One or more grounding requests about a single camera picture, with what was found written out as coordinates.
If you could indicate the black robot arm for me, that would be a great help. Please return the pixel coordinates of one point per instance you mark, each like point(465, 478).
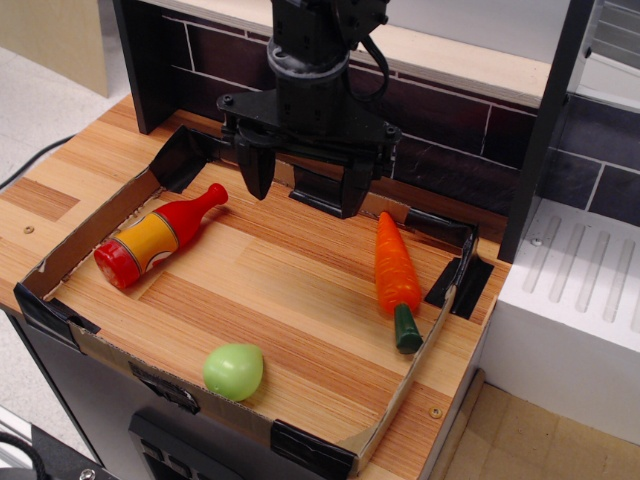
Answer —
point(311, 43)

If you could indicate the white toy sink drainboard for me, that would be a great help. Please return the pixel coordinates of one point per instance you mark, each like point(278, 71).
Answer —
point(564, 334)

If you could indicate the orange toy carrot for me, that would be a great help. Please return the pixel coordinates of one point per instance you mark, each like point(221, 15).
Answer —
point(397, 285)

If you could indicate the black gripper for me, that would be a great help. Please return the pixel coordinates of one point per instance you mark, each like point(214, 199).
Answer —
point(316, 121)

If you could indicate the green toy pear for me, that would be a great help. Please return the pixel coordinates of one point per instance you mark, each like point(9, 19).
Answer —
point(234, 371)

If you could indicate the brass screw right front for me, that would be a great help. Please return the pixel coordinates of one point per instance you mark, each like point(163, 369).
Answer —
point(435, 412)

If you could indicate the wooden shelf with black posts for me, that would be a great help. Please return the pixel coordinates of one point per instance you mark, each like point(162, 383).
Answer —
point(475, 123)

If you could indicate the cardboard fence with black tape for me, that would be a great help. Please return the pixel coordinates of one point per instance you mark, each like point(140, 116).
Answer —
point(335, 402)

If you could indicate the red yellow hot sauce bottle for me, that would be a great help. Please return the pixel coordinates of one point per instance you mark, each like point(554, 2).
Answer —
point(134, 251)

